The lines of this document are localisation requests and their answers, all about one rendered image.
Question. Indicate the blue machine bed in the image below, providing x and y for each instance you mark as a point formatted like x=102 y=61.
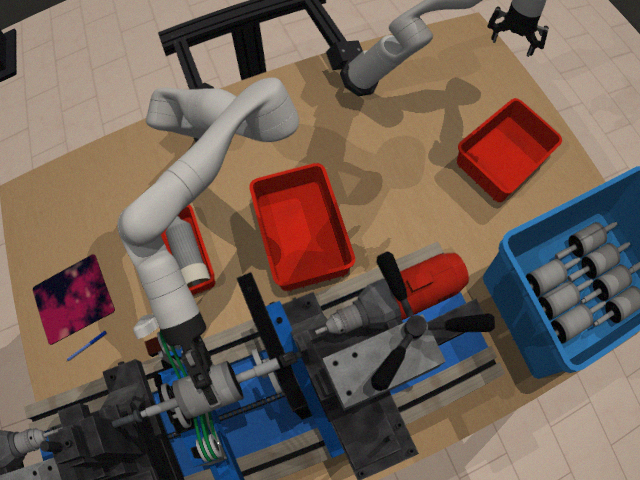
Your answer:
x=275 y=422

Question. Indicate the red tray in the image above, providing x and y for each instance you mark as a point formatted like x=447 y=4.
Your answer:
x=185 y=215
x=507 y=145
x=303 y=226

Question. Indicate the blue pen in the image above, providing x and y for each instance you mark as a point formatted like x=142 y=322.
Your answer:
x=90 y=343

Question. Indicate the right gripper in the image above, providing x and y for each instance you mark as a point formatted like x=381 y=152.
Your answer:
x=185 y=335

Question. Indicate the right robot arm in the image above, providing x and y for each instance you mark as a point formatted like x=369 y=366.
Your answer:
x=264 y=105

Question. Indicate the blue plastic crate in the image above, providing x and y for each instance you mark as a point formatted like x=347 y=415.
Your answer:
x=534 y=244

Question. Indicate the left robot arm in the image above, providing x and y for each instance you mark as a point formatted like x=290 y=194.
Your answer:
x=372 y=65

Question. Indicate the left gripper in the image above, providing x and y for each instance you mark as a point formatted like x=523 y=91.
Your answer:
x=510 y=17

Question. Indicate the pink galaxy-print mouse mat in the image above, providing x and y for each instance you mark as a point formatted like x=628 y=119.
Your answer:
x=73 y=299

